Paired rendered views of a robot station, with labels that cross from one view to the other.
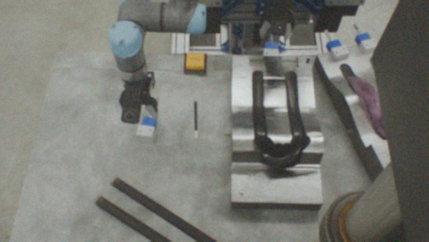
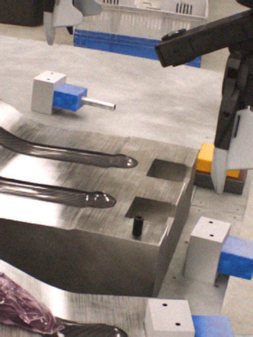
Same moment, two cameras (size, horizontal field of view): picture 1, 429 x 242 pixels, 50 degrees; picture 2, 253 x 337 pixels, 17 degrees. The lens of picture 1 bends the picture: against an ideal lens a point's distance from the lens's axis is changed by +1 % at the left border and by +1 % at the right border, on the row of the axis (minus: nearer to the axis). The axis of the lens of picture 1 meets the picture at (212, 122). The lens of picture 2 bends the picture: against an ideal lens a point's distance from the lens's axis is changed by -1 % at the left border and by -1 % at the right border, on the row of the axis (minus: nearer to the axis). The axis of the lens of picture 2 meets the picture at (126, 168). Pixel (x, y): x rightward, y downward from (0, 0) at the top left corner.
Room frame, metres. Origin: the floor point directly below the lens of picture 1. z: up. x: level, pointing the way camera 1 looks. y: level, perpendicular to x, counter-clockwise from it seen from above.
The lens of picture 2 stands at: (1.00, -1.06, 1.30)
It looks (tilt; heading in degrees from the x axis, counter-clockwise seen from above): 24 degrees down; 99
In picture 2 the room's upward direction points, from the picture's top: 7 degrees clockwise
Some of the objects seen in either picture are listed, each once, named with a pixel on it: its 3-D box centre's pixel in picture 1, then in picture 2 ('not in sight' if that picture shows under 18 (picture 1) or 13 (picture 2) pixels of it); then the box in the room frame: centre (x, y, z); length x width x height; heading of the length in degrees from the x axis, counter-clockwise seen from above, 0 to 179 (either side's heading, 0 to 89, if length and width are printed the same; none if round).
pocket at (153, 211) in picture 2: (289, 64); (149, 226); (0.91, -0.25, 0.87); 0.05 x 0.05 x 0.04; 89
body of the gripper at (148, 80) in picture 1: (137, 82); not in sight; (0.70, 0.21, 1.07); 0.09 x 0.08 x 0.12; 171
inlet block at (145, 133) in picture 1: (149, 121); (76, 98); (0.71, 0.20, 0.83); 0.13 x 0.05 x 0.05; 171
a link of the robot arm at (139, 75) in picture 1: (131, 66); not in sight; (0.70, 0.21, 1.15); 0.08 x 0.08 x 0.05
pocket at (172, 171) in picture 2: (257, 63); (167, 185); (0.91, -0.15, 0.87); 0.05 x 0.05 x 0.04; 89
